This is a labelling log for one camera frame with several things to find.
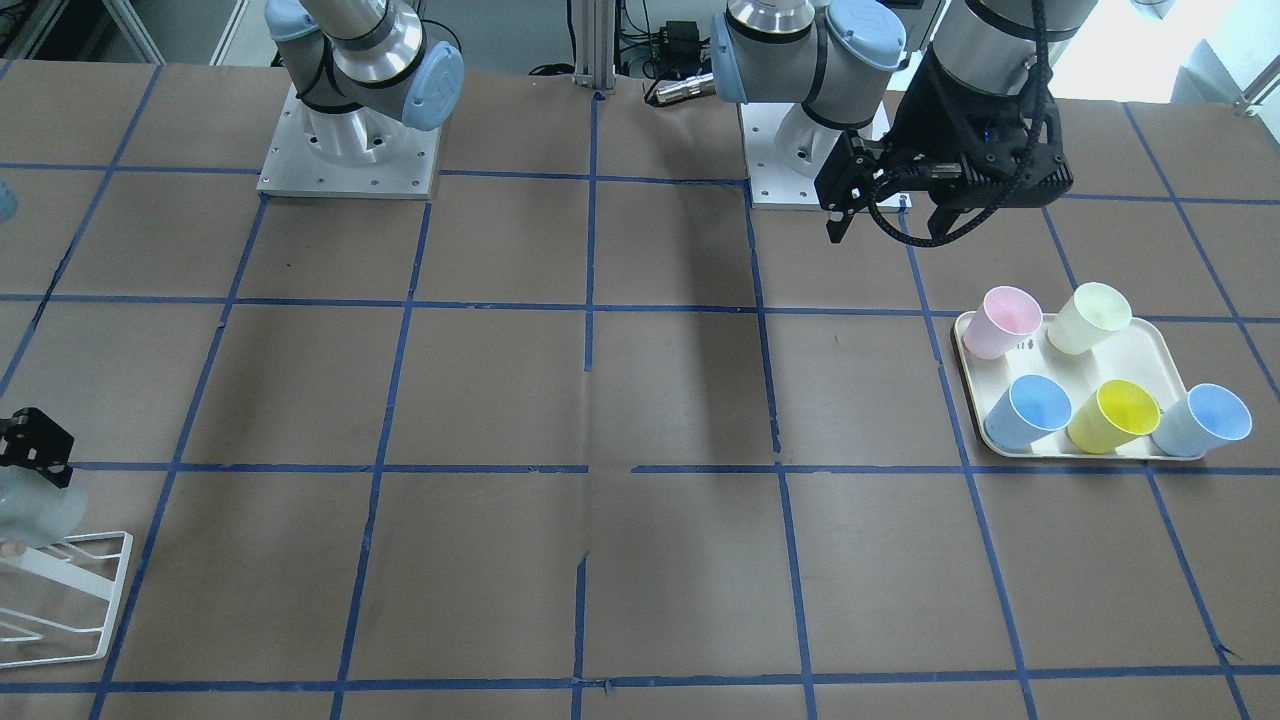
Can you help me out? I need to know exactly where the silver cylindrical connector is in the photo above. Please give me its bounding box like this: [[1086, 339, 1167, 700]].
[[644, 72, 716, 108]]

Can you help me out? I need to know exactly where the light blue corner cup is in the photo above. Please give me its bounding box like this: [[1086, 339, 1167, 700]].
[[1151, 383, 1254, 457]]

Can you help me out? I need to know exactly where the yellow plastic cup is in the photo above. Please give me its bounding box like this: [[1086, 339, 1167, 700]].
[[1066, 379, 1164, 454]]

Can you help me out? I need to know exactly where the pink plastic cup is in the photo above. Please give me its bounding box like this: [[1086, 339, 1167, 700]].
[[961, 284, 1044, 360]]

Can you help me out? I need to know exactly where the aluminium frame post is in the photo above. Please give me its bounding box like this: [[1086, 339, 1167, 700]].
[[568, 1, 617, 96]]

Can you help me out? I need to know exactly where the black power adapter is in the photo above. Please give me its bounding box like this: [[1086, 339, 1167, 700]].
[[659, 20, 701, 45]]

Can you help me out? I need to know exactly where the light blue inner cup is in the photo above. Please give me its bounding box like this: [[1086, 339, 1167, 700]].
[[983, 374, 1074, 451]]

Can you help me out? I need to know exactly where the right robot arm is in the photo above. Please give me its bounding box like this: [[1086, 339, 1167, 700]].
[[261, 1, 465, 197]]

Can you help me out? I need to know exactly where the pale green plastic cup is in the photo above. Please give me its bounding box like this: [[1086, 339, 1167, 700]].
[[1046, 282, 1133, 355]]

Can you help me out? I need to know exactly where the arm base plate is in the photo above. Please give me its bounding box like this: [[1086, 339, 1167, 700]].
[[737, 92, 913, 211], [257, 86, 442, 201]]

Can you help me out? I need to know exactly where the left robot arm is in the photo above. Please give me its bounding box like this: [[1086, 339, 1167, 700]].
[[710, 1, 1094, 249]]

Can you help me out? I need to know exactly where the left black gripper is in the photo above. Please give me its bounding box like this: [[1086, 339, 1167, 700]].
[[814, 50, 1074, 243]]

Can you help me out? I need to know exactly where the grey plastic cup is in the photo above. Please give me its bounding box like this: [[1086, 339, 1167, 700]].
[[1, 466, 88, 548]]

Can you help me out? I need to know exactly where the cream plastic tray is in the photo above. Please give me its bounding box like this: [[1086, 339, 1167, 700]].
[[951, 311, 1204, 462]]

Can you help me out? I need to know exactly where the white wire rack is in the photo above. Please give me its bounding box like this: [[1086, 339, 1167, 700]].
[[1, 530, 133, 671]]

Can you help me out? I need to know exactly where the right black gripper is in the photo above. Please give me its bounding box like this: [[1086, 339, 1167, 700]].
[[1, 407, 76, 489]]

